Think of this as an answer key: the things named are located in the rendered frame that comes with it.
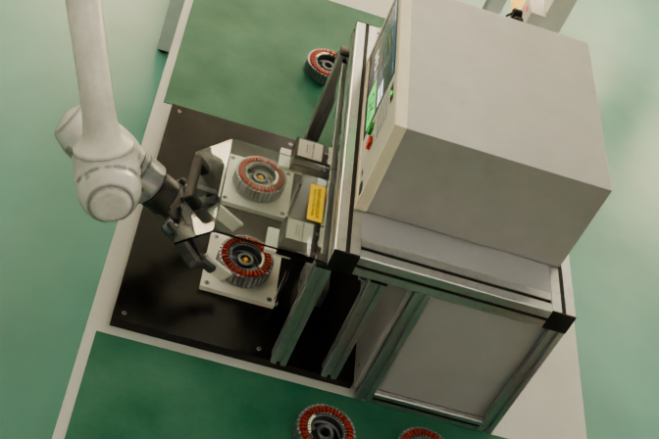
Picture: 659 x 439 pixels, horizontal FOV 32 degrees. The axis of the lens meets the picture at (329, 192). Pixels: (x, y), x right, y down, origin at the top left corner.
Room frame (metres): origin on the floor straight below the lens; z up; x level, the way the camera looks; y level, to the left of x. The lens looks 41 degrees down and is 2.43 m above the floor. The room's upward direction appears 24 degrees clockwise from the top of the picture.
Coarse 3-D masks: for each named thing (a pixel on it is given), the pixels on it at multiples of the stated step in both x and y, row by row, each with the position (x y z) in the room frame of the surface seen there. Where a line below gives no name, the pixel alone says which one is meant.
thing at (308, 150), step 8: (296, 144) 1.82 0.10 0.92; (304, 144) 1.83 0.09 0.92; (312, 144) 1.84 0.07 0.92; (320, 144) 1.85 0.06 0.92; (280, 152) 1.82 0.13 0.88; (288, 152) 1.83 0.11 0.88; (296, 152) 1.80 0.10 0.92; (304, 152) 1.81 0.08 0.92; (312, 152) 1.82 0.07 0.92; (320, 152) 1.83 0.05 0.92; (312, 160) 1.79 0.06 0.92; (320, 160) 1.80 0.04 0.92; (336, 168) 1.83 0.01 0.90
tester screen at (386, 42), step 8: (392, 8) 1.90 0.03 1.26; (392, 16) 1.87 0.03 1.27; (392, 24) 1.83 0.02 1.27; (384, 32) 1.87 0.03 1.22; (392, 32) 1.81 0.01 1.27; (384, 40) 1.84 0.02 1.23; (392, 40) 1.78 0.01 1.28; (376, 48) 1.89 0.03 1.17; (384, 48) 1.81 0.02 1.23; (392, 48) 1.75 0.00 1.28; (384, 56) 1.78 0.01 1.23; (392, 56) 1.72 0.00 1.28; (384, 64) 1.76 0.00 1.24; (392, 64) 1.70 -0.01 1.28; (376, 72) 1.80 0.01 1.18; (384, 72) 1.73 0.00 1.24; (392, 72) 1.67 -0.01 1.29; (384, 80) 1.70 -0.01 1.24; (384, 88) 1.67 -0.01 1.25; (368, 96) 1.77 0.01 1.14; (376, 96) 1.71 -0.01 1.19; (376, 104) 1.68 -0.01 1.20
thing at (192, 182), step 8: (200, 160) 1.50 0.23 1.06; (192, 168) 1.48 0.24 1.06; (200, 168) 1.48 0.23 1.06; (208, 168) 1.51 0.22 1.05; (192, 176) 1.45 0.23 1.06; (192, 184) 1.43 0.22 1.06; (184, 192) 1.42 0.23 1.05; (192, 192) 1.42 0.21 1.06; (184, 200) 1.40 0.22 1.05; (192, 200) 1.41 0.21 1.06; (200, 200) 1.42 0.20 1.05; (192, 208) 1.41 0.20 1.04; (200, 208) 1.41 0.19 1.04
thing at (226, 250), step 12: (228, 240) 1.59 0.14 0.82; (240, 240) 1.60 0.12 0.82; (228, 252) 1.56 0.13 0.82; (240, 252) 1.59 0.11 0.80; (252, 252) 1.60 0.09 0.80; (228, 264) 1.53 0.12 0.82; (240, 264) 1.55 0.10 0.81; (252, 264) 1.57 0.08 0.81; (264, 264) 1.57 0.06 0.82; (240, 276) 1.51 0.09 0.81; (252, 276) 1.53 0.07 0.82; (264, 276) 1.54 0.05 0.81
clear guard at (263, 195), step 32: (224, 160) 1.53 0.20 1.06; (256, 160) 1.56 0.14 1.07; (288, 160) 1.60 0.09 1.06; (224, 192) 1.45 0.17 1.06; (256, 192) 1.48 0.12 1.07; (288, 192) 1.51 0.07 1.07; (192, 224) 1.38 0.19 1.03; (224, 224) 1.37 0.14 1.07; (256, 224) 1.41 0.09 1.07; (288, 224) 1.44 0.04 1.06; (320, 224) 1.47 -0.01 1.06; (320, 256) 1.40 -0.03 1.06
